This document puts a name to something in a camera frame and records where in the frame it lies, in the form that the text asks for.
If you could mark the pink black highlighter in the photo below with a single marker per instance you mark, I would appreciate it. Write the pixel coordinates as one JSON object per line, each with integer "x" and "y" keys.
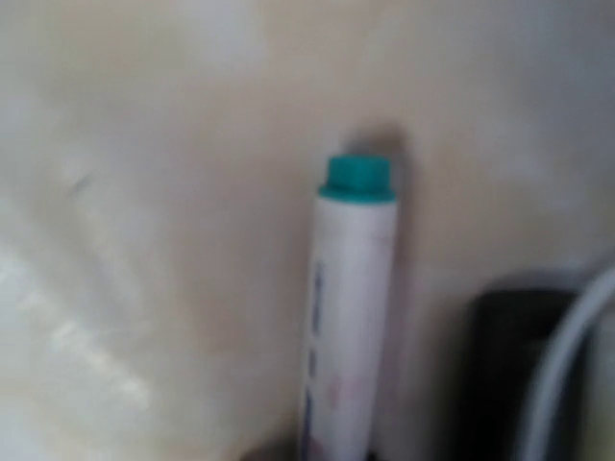
{"x": 507, "y": 333}

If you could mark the white charger with cable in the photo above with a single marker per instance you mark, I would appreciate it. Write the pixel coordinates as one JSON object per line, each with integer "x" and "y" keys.
{"x": 548, "y": 381}

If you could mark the white teal pen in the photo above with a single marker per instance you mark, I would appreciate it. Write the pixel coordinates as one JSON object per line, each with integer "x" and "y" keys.
{"x": 350, "y": 267}

